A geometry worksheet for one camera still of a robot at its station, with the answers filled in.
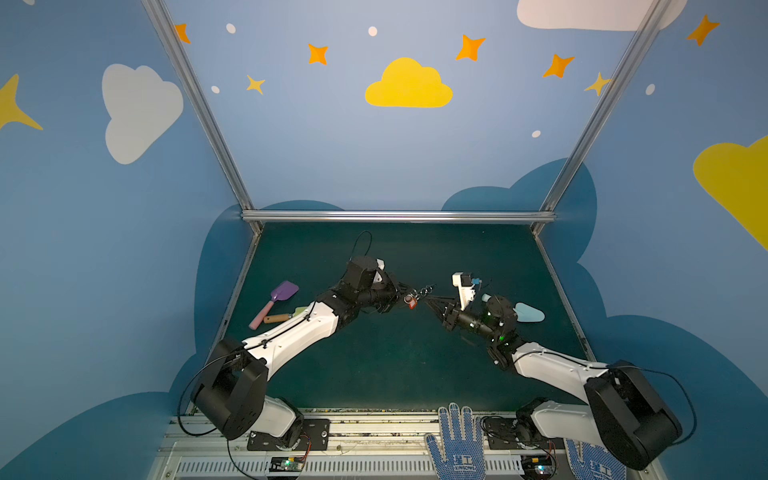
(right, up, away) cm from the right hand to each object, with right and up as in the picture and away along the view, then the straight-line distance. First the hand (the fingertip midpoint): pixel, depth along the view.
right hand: (430, 297), depth 79 cm
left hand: (-3, +2, -2) cm, 4 cm away
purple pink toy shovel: (-47, -1, +21) cm, 51 cm away
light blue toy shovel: (+35, -8, +18) cm, 40 cm away
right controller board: (+25, -40, -7) cm, 48 cm away
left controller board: (-36, -39, -8) cm, 54 cm away
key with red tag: (-5, -1, +3) cm, 6 cm away
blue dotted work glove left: (+7, -37, -7) cm, 39 cm away
